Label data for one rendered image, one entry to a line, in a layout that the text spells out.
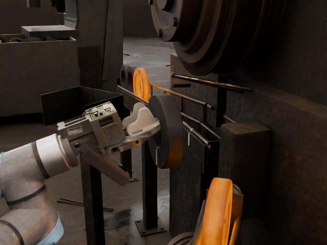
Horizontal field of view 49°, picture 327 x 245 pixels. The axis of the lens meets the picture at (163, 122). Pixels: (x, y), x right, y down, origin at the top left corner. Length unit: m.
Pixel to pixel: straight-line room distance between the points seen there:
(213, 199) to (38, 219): 0.32
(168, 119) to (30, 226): 0.31
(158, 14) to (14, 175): 0.60
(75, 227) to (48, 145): 1.27
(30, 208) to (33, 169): 0.07
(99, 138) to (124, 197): 1.47
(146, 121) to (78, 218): 1.35
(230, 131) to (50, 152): 0.40
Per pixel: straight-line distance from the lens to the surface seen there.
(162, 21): 1.04
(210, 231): 0.61
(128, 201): 2.10
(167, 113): 0.68
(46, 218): 0.72
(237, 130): 0.84
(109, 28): 3.89
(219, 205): 0.61
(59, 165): 0.69
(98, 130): 0.68
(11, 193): 0.71
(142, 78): 1.68
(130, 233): 1.85
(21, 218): 0.70
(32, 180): 0.71
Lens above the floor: 1.08
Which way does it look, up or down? 19 degrees down
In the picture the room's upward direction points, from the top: straight up
